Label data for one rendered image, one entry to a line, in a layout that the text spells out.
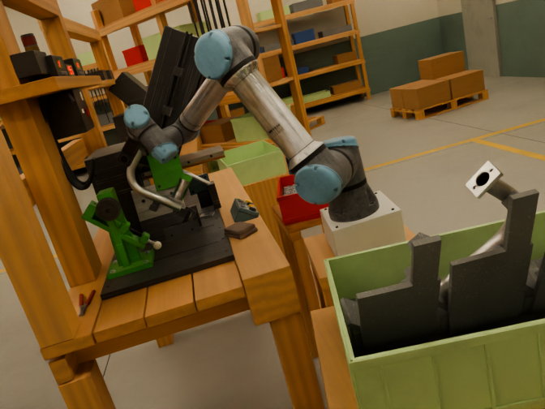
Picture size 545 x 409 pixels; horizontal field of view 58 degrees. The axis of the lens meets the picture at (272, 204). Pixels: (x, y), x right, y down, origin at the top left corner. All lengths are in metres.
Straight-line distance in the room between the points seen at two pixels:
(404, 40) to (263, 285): 10.45
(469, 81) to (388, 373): 7.28
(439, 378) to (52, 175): 1.28
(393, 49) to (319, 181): 10.31
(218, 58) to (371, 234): 0.63
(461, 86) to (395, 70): 3.79
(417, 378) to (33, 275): 0.95
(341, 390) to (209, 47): 0.86
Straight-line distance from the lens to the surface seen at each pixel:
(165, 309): 1.39
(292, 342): 1.48
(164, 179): 1.90
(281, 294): 1.40
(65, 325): 1.43
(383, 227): 1.43
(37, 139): 1.69
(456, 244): 1.26
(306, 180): 1.26
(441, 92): 7.74
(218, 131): 4.89
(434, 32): 11.88
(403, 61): 11.59
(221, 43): 1.28
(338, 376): 1.11
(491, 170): 0.90
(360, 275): 1.23
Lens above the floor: 1.46
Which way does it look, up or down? 17 degrees down
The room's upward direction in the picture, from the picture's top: 14 degrees counter-clockwise
